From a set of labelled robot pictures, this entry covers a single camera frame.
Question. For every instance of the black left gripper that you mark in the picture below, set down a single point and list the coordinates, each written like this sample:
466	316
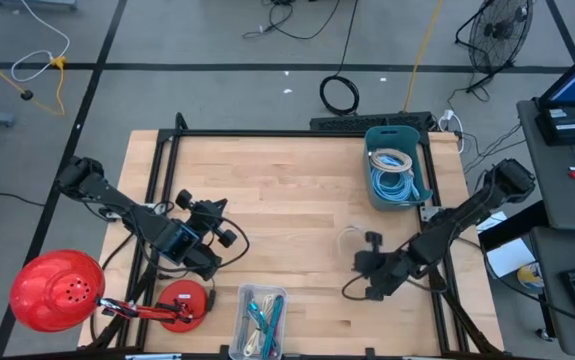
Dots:
204	220

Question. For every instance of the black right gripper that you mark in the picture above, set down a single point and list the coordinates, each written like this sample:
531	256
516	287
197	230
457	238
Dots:
382	267

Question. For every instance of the clear plastic box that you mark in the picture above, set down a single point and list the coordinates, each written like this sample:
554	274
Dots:
239	350

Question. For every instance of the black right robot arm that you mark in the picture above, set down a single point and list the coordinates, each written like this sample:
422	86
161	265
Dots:
462	220

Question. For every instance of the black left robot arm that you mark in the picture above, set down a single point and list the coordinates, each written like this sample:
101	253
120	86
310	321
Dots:
132	215

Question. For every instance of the teal plastic bin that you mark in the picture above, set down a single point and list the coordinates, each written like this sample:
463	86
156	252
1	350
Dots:
397	206

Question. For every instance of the small white paper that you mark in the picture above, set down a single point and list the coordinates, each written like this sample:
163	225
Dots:
493	220

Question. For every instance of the white paper sheet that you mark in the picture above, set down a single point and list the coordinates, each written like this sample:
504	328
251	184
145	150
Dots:
509	256

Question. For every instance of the round yellow blue object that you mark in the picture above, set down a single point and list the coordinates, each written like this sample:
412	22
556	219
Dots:
531	277

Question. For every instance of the white power adapter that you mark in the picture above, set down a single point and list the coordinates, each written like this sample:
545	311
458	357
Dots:
448	116

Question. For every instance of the dark grey desk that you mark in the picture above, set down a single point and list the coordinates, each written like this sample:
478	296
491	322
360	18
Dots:
552	325

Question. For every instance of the red desk lamp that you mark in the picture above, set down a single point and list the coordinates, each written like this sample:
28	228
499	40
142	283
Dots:
57	290

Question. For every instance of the grey side desk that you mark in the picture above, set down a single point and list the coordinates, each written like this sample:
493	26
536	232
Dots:
557	200

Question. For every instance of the black box device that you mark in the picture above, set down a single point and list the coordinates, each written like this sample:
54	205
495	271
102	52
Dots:
564	125

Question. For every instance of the black floor fan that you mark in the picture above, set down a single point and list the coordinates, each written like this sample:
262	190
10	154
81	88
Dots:
499	30

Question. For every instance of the grey furniture base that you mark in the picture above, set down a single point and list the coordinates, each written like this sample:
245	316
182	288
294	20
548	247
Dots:
37	4

